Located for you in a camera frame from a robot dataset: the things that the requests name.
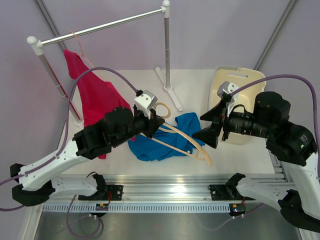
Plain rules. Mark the blue t shirt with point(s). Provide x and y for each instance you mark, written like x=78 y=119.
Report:
x=146 y=149

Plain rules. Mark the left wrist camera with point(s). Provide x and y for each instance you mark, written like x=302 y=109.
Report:
x=144 y=101

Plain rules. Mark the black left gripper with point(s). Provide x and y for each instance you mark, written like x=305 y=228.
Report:
x=152 y=124

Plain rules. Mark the metal clothes rack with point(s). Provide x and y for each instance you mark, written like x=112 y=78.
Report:
x=37 y=45

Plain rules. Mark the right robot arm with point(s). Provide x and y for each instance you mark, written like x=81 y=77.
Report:
x=292 y=144

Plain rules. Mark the beige plastic hanger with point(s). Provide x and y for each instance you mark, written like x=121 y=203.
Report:
x=199 y=152

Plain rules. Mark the pink wire hanger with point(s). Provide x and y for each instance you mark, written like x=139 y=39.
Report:
x=82 y=50

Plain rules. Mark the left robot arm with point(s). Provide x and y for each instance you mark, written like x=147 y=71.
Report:
x=40 y=181

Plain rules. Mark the white slotted cable duct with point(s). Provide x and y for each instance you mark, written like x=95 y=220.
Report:
x=137 y=208

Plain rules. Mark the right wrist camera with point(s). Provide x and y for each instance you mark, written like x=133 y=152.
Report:
x=224 y=92

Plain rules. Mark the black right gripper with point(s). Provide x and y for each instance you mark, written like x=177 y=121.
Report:
x=209 y=136

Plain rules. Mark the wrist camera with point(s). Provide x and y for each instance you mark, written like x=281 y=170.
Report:
x=144 y=101
x=224 y=92

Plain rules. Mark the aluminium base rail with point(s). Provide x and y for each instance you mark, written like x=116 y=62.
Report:
x=166 y=188

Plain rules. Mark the pink t shirt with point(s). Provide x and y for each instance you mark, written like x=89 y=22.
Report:
x=97 y=100

